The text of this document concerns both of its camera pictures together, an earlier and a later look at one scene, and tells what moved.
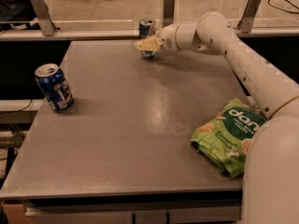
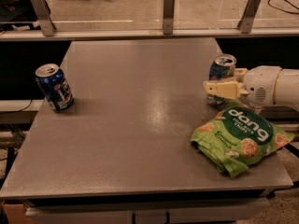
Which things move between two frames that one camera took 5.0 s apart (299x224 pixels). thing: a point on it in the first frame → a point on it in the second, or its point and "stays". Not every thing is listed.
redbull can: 148,29 → 221,68
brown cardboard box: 16,214 stays
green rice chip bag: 223,137 stays
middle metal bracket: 168,7 stays
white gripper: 167,37 → 260,85
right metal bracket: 246,21 stays
